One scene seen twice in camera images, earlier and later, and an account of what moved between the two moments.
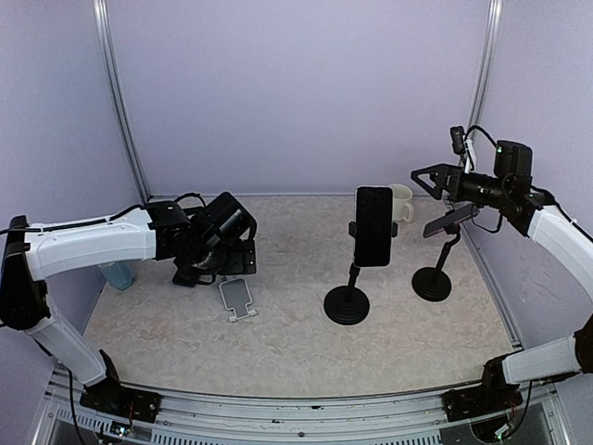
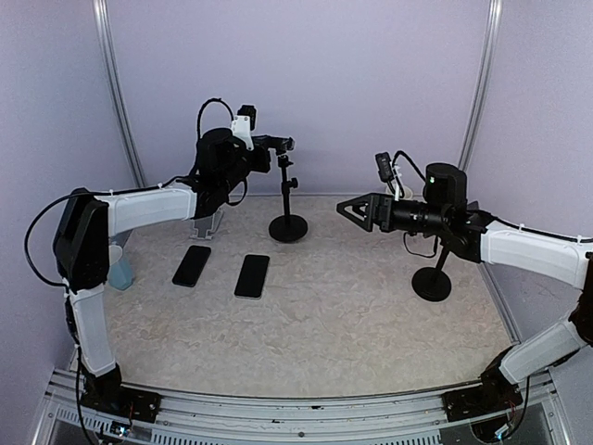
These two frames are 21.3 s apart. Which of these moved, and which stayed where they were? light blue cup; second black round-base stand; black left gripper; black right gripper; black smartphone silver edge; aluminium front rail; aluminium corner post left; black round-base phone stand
Moved: black smartphone silver edge; black round-base phone stand; black left gripper; black right gripper
Stayed: aluminium front rail; aluminium corner post left; light blue cup; second black round-base stand
